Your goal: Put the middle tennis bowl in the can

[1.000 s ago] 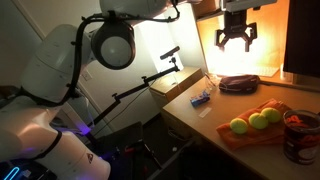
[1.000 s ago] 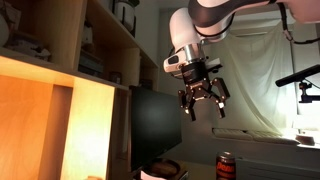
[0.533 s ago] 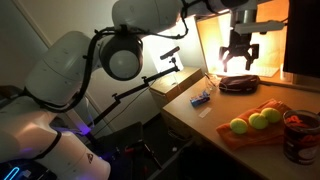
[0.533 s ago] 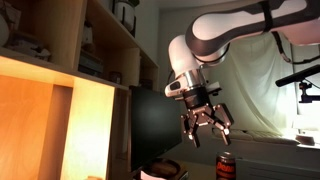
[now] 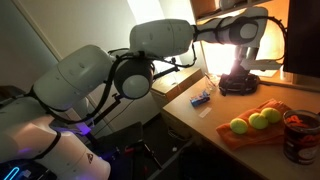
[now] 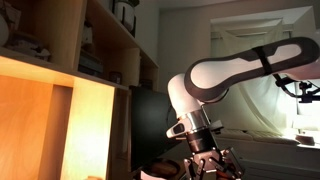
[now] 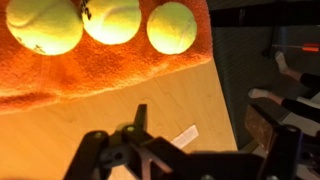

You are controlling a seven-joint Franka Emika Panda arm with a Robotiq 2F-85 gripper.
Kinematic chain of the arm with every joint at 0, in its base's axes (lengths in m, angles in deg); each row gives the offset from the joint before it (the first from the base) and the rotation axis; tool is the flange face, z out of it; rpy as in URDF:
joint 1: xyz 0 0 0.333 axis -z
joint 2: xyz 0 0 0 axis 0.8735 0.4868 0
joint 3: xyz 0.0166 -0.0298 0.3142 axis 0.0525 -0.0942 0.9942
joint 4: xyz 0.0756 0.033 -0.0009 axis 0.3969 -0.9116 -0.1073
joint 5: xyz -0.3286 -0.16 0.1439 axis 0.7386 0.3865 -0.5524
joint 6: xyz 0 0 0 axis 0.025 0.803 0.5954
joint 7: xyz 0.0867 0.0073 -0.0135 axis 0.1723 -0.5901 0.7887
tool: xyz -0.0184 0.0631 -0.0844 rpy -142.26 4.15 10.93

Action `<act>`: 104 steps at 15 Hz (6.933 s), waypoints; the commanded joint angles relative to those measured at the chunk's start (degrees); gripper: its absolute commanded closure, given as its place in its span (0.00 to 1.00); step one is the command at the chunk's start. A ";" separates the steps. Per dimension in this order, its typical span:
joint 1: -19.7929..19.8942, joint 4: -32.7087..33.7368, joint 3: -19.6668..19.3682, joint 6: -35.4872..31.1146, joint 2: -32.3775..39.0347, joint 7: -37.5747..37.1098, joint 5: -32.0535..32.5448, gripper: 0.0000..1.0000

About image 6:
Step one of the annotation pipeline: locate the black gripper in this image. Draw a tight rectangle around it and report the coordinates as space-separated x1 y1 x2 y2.
182 148 246 180

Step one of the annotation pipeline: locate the round dark-rimmed bowl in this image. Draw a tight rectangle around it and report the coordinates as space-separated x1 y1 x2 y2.
145 157 184 179

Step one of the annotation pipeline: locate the white window cushion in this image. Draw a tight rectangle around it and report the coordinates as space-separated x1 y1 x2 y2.
216 128 301 146

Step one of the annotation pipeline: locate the black computer monitor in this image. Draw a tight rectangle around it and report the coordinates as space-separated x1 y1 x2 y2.
128 85 184 173

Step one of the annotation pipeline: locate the wooden shelf unit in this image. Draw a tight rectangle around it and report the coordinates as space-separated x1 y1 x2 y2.
0 0 160 180

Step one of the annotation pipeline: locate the small dark jar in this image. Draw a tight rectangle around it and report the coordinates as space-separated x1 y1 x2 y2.
108 70 123 85

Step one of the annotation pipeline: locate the white window curtain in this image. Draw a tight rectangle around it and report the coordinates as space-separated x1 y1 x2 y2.
210 19 298 136

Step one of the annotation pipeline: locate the dark stack of books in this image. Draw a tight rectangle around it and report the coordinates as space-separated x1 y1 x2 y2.
77 49 104 78

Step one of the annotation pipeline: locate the white plant pot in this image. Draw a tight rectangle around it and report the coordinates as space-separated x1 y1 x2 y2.
112 0 138 34

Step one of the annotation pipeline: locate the white figurine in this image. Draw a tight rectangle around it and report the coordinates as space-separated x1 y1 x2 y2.
80 20 95 54

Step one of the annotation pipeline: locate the grey clutter pile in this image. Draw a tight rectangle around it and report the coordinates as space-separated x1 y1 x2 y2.
4 30 52 62

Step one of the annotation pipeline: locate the white round vase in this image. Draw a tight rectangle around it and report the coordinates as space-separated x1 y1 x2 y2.
0 14 10 47

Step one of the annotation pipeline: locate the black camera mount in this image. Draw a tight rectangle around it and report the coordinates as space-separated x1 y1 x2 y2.
296 80 320 104

